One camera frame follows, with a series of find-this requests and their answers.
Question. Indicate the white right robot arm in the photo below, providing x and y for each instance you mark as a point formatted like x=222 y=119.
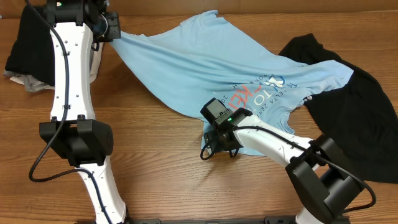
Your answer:
x=321 y=174

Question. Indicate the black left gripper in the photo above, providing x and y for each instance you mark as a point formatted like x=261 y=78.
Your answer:
x=112 y=20

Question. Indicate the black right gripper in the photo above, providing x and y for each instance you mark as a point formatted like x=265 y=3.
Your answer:
x=211 y=139

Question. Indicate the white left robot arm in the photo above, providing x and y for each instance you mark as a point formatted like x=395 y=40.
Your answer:
x=77 y=28

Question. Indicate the light blue printed t-shirt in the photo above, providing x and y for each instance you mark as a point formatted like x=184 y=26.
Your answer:
x=207 y=57

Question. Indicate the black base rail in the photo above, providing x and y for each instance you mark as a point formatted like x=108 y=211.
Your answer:
x=217 y=221

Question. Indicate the grey folded garment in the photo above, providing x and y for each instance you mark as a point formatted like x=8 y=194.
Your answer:
x=30 y=83

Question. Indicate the black folded garment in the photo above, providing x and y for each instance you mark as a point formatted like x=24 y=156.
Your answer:
x=32 y=53

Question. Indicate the black garment on right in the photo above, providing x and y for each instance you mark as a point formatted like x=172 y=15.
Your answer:
x=359 y=117

